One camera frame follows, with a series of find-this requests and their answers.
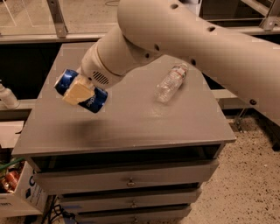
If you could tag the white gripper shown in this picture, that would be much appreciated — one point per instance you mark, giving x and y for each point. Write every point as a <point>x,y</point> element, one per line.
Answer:
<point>94,70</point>

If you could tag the blue pepsi can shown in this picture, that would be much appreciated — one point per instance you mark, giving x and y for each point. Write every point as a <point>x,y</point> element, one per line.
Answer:
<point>93,104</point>

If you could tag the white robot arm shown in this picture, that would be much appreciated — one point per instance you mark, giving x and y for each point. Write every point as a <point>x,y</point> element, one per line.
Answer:
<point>246,66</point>

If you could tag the white spray bottle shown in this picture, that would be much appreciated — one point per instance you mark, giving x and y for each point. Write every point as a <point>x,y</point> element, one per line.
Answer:
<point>9,100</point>

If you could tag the clear plastic water bottle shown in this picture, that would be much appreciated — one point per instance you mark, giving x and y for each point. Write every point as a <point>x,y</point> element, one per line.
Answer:
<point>170,84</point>

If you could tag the grey drawer cabinet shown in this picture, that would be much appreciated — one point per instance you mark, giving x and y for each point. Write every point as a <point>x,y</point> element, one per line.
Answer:
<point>136,159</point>

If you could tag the orange snack bag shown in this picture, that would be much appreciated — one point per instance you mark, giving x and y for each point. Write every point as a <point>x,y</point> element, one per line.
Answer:
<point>10,181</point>

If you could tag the white cardboard box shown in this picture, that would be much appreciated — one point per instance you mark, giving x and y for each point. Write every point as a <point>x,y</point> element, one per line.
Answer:
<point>28,198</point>

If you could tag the metal railing frame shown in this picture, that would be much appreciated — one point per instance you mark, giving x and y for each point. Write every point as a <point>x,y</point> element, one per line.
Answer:
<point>31,21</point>

